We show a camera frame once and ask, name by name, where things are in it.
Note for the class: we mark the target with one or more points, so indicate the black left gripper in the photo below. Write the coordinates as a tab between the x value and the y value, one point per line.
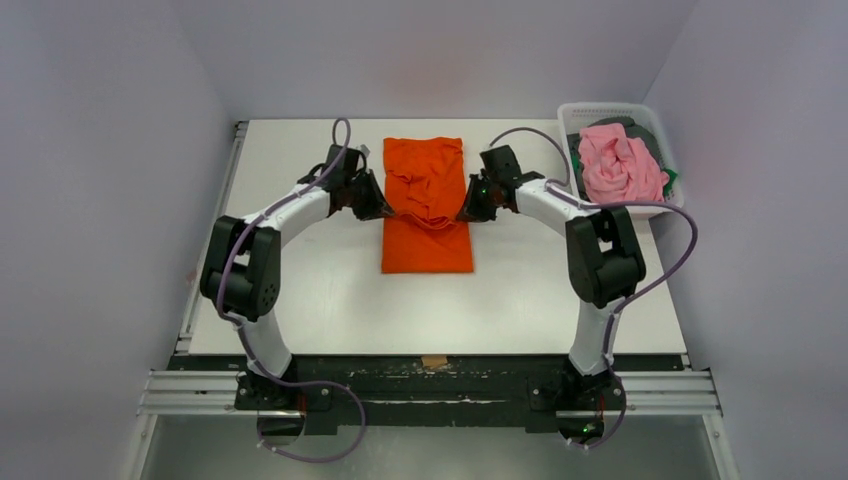
365	197

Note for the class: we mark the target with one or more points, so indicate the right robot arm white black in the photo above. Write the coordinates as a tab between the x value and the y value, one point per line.
604	258

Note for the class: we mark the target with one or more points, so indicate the orange t shirt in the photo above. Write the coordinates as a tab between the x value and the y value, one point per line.
425	186

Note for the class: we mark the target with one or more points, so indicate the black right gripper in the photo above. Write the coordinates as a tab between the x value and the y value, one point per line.
484	199

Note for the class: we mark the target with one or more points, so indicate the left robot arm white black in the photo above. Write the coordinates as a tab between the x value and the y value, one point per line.
241	273

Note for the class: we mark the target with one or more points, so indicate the brown tape piece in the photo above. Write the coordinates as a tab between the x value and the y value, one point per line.
434	362

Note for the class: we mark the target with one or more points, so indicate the pink t shirt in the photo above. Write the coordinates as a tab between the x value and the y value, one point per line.
619	166

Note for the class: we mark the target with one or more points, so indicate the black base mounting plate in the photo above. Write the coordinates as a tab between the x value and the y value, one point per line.
585	417

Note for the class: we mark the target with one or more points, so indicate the green t shirt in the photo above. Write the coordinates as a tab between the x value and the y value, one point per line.
671	177

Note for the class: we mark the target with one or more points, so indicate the white plastic laundry basket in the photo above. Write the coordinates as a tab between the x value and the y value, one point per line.
617	152

